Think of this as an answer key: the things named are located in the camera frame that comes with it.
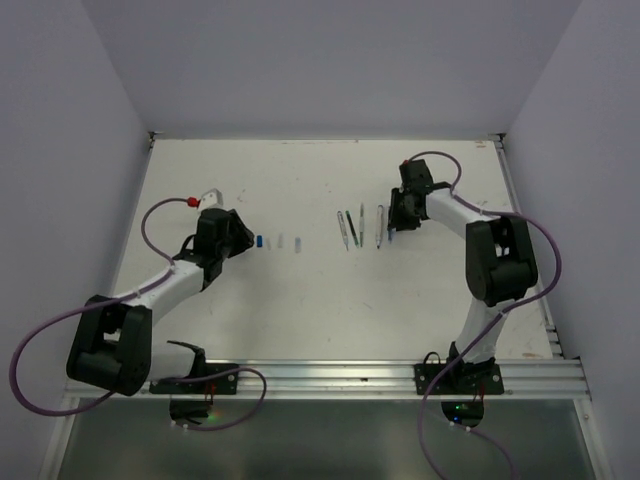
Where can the aluminium front rail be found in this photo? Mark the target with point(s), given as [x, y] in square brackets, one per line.
[554, 379]

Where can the clear grey pen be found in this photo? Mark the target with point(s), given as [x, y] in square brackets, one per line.
[361, 225]

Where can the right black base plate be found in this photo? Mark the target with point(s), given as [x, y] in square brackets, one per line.
[463, 379]

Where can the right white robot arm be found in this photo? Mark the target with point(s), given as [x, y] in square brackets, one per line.
[500, 265]

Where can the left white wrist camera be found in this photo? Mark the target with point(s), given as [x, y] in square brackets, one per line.
[211, 199]

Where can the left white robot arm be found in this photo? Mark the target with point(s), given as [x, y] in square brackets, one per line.
[113, 347]

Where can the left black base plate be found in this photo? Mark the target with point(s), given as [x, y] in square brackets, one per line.
[208, 379]

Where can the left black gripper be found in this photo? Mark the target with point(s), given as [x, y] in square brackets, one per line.
[244, 237]

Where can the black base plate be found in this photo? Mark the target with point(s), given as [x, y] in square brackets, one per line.
[463, 379]
[208, 379]

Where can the green barrel pen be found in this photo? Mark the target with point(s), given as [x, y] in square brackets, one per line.
[352, 229]

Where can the clear slim pen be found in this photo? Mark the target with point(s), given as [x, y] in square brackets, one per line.
[343, 229]

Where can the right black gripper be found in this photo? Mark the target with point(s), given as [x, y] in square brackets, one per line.
[396, 219]

